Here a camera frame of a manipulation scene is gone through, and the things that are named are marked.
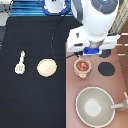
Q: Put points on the pink toy stove top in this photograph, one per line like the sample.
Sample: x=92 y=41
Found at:
x=114 y=85

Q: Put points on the pink toy pot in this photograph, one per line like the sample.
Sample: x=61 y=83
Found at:
x=82 y=68

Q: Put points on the cream slotted spatula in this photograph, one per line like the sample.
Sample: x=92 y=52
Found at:
x=20 y=67

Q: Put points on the black table mat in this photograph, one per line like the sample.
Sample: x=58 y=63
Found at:
x=30 y=100

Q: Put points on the grey frying pan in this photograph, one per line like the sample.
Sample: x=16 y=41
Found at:
x=96 y=108

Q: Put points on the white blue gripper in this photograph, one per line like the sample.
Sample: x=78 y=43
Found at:
x=91 y=51

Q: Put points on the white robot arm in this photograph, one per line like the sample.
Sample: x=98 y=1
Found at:
x=96 y=18

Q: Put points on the cream round plate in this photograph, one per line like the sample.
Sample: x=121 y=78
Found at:
x=47 y=67

